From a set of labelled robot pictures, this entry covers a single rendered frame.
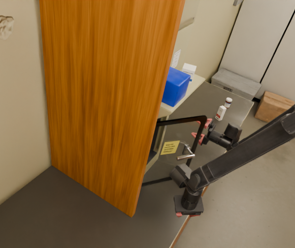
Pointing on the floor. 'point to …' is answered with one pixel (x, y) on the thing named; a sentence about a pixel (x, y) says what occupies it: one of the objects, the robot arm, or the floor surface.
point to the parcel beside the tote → (272, 106)
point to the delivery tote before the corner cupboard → (236, 83)
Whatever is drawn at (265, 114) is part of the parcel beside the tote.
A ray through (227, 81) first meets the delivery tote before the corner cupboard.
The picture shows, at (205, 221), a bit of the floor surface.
